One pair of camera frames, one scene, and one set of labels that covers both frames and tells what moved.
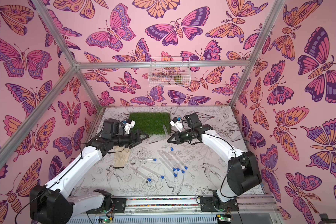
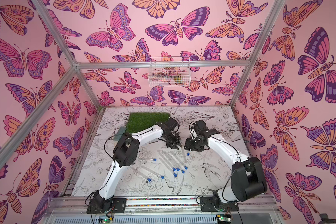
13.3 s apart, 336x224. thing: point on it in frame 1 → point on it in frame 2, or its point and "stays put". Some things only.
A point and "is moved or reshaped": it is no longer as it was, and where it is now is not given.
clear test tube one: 165,131 is moved or reshaped
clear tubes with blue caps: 171,159 stays put
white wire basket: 169,72 stays put
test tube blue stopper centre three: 185,167 stays put
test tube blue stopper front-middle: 155,173 stays put
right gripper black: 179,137 → 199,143
